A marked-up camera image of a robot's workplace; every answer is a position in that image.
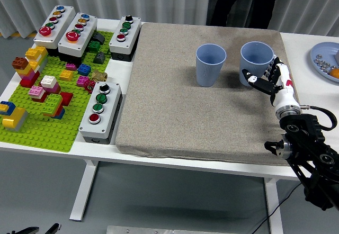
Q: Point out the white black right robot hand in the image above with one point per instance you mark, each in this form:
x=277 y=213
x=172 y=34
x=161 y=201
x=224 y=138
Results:
x=284 y=93

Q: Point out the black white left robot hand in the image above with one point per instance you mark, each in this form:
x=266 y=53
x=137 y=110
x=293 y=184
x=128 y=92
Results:
x=53 y=228

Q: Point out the blue ribbed plastic cup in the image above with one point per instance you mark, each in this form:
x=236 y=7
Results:
x=254 y=62
x=209 y=67

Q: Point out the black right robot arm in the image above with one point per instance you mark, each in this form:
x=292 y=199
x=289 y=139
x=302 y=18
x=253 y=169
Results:
x=302 y=130

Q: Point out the white table leg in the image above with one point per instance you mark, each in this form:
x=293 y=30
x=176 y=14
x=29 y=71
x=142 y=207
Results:
x=274 y=205
x=84 y=189

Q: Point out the small orange item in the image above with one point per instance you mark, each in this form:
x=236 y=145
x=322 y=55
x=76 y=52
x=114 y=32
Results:
x=335 y=73

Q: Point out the light blue plate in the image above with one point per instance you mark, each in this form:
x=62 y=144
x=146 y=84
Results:
x=325 y=50

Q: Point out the green toy brick baseplate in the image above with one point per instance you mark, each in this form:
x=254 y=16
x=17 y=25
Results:
x=39 y=136

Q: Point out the grey-brown fabric mat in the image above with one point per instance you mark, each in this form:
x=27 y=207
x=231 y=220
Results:
x=185 y=107

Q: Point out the person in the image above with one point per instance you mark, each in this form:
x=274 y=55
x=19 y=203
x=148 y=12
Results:
x=246 y=1

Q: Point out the grey toy brick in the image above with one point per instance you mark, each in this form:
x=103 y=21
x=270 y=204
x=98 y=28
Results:
x=23 y=122

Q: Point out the large yellow toy brick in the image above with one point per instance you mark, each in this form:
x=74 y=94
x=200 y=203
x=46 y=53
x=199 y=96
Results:
x=14 y=117

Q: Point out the green toy brick stack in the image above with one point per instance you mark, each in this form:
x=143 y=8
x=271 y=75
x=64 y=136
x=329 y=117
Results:
x=51 y=103

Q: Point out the grey four-button control box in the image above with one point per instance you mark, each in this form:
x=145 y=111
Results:
x=100 y=112
x=124 y=35

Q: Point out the red toy brick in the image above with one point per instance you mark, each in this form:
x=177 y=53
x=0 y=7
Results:
x=66 y=98
x=29 y=81

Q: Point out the blue toy brick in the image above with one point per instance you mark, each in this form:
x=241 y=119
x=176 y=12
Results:
x=8 y=104
x=84 y=69

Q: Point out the light pink toy brick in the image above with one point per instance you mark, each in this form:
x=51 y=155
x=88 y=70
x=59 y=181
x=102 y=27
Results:
x=37 y=91

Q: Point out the white toy brick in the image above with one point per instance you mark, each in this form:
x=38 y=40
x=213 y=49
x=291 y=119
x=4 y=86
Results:
x=49 y=80

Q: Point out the small magenta toy brick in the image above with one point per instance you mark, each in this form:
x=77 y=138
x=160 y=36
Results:
x=71 y=66

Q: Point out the brown toy brick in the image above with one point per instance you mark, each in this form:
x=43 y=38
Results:
x=19 y=62

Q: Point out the dark grey sloped brick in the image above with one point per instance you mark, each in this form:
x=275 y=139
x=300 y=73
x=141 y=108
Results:
x=99 y=58
x=98 y=38

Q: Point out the dark green toy brick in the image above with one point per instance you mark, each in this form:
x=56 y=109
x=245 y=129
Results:
x=94 y=46

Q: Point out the grey five-button control box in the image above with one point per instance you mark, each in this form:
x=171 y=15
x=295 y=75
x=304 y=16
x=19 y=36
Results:
x=79 y=36
x=57 y=23

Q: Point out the yellow floor marking tape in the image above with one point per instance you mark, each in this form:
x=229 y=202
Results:
x=16 y=34

